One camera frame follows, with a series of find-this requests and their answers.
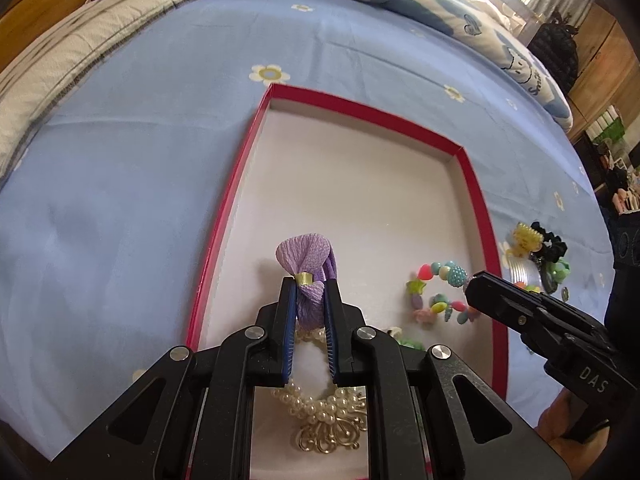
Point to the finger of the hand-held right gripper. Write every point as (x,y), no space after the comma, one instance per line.
(520,294)
(500,310)

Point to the black padded jacket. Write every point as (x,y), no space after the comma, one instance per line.
(555,50)

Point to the wooden wardrobe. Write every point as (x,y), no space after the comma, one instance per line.
(605,60)

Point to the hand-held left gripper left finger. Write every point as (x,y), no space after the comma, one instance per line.
(287,332)

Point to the clear plastic hair comb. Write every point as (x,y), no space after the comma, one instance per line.
(520,272)

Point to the wooden headboard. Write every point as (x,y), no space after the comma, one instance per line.
(40,5)

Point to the person's right hand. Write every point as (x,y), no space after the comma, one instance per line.
(555,425)

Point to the yellow hair claw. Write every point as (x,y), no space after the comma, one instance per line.
(526,240)

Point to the grey bed guard rail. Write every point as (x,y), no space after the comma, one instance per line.
(522,15)

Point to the gold pearl hair ornament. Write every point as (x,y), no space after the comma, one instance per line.
(320,410)

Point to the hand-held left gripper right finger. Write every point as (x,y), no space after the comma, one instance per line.
(331,332)

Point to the black scrunchie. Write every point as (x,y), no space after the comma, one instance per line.
(552,247)

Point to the grey striped pillow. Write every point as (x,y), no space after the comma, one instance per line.
(75,50)

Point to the red cardboard box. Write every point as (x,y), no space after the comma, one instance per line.
(350,185)

